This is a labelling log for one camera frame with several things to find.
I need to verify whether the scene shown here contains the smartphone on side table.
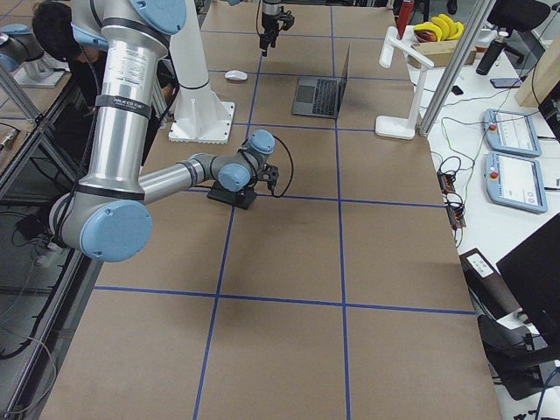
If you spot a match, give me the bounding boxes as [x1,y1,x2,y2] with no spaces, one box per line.
[490,77,523,89]

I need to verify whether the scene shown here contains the cardboard box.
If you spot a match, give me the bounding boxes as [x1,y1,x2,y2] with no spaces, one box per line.
[408,40,477,68]

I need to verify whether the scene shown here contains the grey laptop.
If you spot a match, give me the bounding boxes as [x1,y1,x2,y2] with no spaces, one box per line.
[291,45,351,119]

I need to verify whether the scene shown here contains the white desk lamp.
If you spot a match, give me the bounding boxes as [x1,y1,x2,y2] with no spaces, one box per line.
[374,25,435,141]

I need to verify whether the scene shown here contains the black water bottle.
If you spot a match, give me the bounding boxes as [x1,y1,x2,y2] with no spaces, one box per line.
[476,31,508,75]

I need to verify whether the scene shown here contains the aluminium frame post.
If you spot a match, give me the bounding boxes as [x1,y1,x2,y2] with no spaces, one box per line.
[418,0,496,137]

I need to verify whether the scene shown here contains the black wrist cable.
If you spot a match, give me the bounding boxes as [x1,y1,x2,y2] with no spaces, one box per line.
[267,136,295,198]

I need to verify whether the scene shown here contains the dark teal mouse pad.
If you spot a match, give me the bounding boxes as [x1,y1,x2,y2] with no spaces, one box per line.
[206,181,257,210]

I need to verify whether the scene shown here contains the red bottle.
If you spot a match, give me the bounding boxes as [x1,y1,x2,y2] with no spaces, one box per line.
[396,0,415,39]

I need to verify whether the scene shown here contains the white computer mouse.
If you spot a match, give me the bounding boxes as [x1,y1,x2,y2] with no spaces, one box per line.
[224,70,248,82]

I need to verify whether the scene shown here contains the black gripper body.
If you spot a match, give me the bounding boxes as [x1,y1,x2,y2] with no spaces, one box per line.
[259,11,295,49]
[256,164,279,188]

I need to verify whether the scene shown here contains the black monitor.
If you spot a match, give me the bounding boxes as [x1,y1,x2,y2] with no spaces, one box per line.
[497,215,559,345]

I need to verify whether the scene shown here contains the upper blue teach pendant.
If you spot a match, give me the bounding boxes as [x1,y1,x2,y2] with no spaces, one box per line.
[483,108,542,158]

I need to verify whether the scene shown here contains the black office chair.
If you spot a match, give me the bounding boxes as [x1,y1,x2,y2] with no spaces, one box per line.
[486,1,550,64]

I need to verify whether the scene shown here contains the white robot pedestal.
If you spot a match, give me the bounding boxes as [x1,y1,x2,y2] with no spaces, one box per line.
[169,0,235,144]

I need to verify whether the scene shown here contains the seated person in black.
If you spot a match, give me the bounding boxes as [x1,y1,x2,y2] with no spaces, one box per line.
[31,1,176,166]

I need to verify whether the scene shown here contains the lower blue teach pendant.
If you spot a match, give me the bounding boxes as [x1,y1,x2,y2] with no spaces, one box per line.
[484,151,548,214]

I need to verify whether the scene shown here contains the blue teach pendant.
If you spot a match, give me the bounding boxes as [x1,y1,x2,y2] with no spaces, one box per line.
[484,151,548,214]
[483,108,542,158]

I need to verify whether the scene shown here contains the yellow bananas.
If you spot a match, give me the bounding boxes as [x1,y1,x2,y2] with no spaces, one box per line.
[413,14,465,43]

